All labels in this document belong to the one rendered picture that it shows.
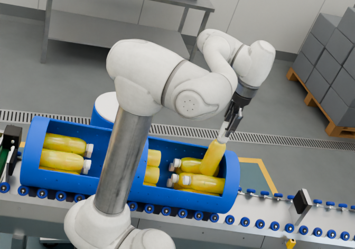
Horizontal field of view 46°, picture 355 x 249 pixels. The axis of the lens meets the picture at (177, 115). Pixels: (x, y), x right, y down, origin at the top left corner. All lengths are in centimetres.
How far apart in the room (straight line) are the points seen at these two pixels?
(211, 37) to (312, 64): 386
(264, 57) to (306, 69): 392
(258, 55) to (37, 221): 113
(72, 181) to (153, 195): 33
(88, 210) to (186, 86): 57
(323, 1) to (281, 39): 70
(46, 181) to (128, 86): 76
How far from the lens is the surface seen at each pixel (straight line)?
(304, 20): 592
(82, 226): 139
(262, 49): 152
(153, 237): 134
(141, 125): 113
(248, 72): 154
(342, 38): 500
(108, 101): 225
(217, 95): 101
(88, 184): 171
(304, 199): 211
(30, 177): 172
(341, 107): 485
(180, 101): 97
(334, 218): 237
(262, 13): 560
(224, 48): 152
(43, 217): 190
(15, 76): 417
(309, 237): 218
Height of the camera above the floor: 234
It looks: 35 degrees down
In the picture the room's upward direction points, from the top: 20 degrees clockwise
